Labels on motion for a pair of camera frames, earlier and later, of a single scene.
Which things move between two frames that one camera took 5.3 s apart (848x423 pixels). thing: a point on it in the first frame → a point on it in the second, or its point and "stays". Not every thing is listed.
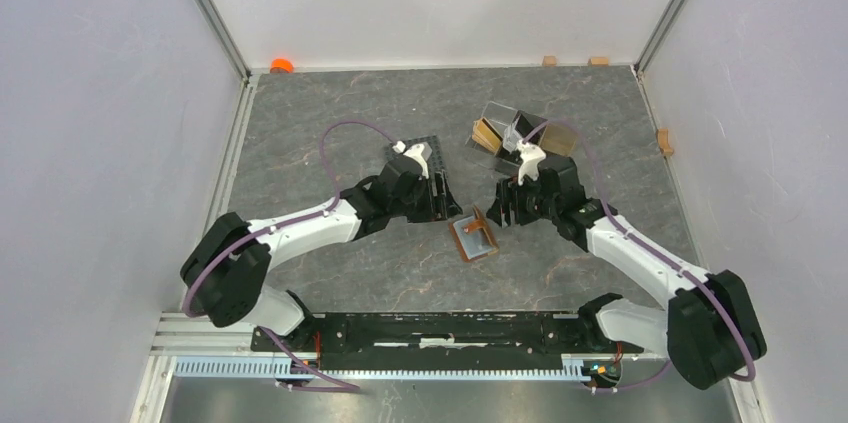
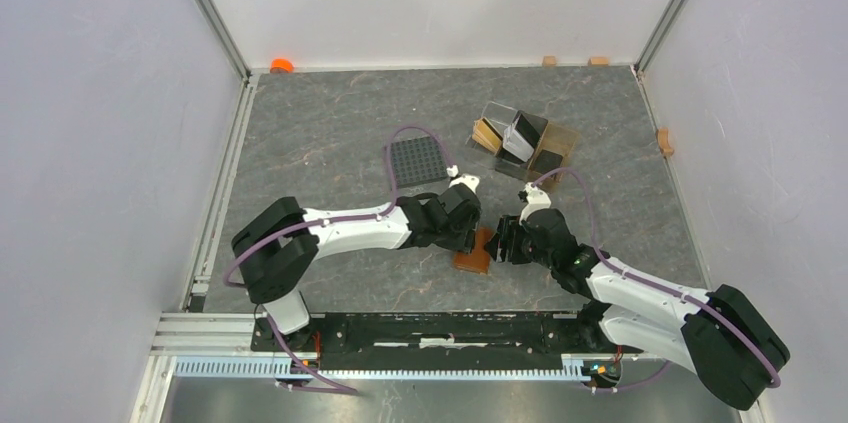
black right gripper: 498,212 → 509,230
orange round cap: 282,63 stays
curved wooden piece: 662,138 stays
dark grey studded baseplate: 431,152 stays
